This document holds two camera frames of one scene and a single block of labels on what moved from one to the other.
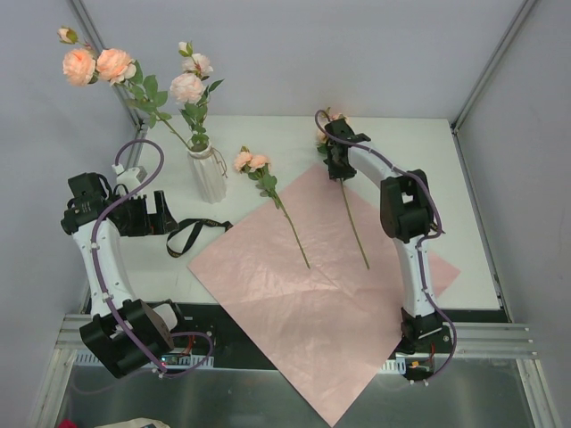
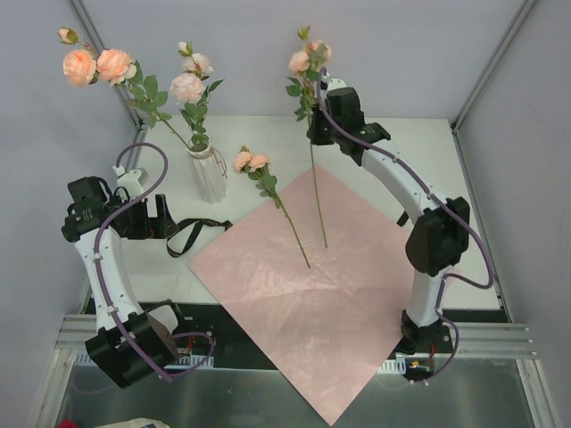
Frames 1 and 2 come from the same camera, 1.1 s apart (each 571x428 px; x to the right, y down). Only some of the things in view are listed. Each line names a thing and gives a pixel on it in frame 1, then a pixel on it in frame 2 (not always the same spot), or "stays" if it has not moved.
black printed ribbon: (201, 222) stays
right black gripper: (336, 161) → (319, 127)
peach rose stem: (322, 144) → (307, 63)
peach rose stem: (255, 166) stays
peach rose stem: (83, 65) stays
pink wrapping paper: (315, 280) stays
